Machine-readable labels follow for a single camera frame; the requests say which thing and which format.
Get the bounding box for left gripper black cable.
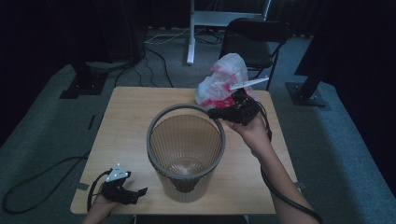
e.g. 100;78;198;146
87;168;114;213

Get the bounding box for black slanted stand with base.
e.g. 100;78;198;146
285;0;333;112

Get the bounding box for white metal stand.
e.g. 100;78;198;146
186;0;273;65

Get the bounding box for brown ribbed trash bin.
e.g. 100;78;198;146
148;113;224;203

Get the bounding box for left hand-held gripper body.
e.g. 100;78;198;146
101;163;138;205

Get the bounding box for person's right hand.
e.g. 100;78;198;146
224;114;272;158

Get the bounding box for black stand with flat base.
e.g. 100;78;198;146
59;60;110;100

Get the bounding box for white floor cable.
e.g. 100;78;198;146
144;27;191;45

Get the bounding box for black folding chair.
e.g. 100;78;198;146
218;18;292;91

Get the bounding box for thin black floor cables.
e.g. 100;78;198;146
114;45;175;89

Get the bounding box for person's left hand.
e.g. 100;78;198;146
92;195;120;217

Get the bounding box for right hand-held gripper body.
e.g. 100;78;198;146
223;77;270;127

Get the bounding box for long black floor cable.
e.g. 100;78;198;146
1;151;92;216

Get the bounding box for pile of red wrappers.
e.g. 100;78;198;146
201;64;239;110

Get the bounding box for clear plastic trash bag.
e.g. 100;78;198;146
194;52;260;110

